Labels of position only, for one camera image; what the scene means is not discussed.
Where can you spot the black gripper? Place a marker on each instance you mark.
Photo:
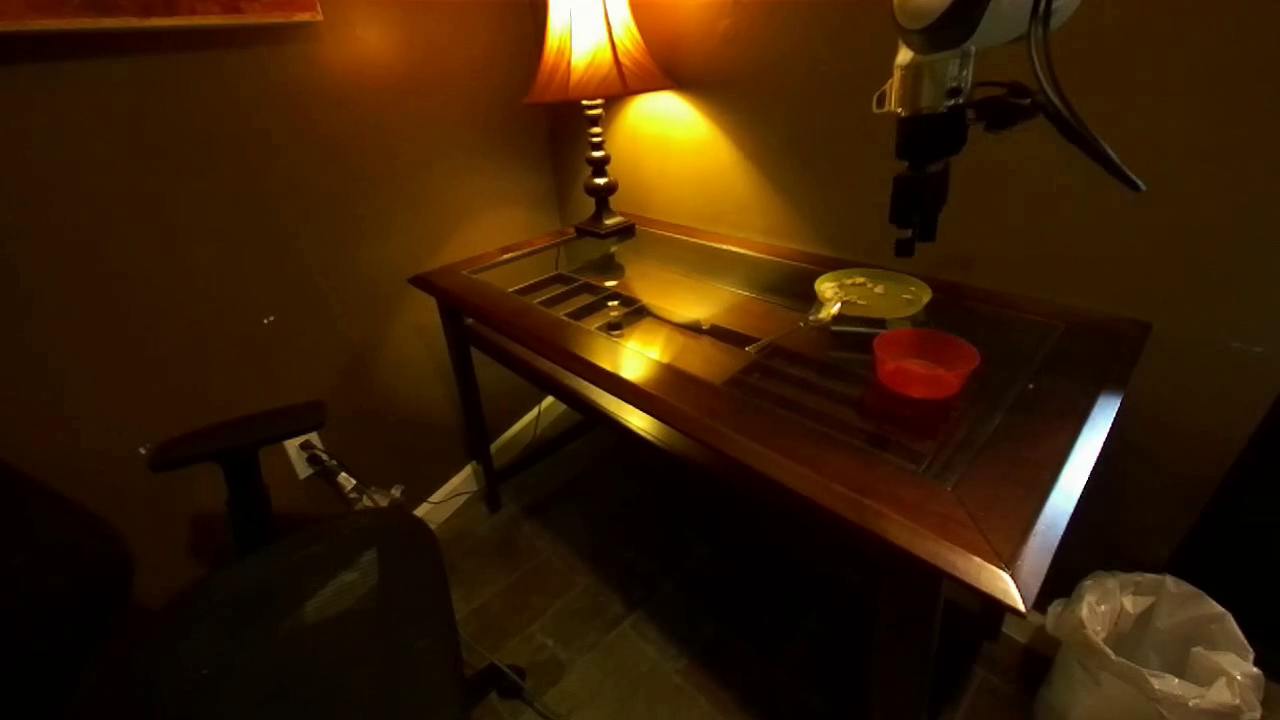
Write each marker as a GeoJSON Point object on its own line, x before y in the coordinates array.
{"type": "Point", "coordinates": [925, 161]}

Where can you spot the yellow patterned plate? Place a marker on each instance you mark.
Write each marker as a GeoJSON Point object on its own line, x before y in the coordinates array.
{"type": "Point", "coordinates": [874, 288]}

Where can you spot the small shiny metal object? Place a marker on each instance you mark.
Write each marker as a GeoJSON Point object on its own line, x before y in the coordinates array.
{"type": "Point", "coordinates": [822, 312]}

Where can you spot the red plastic bowl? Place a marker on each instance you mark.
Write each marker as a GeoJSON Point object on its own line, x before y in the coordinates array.
{"type": "Point", "coordinates": [925, 365]}

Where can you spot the white wall outlet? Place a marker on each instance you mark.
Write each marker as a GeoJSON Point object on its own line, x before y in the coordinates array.
{"type": "Point", "coordinates": [301, 459]}

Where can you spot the dark wooden glass-top table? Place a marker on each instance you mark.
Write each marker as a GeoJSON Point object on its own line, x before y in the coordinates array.
{"type": "Point", "coordinates": [801, 441]}

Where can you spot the table lamp with turned base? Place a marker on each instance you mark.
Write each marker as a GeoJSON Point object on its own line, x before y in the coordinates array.
{"type": "Point", "coordinates": [599, 80]}

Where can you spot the white trash bag bin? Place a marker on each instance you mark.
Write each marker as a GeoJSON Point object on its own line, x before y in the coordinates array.
{"type": "Point", "coordinates": [1153, 653]}

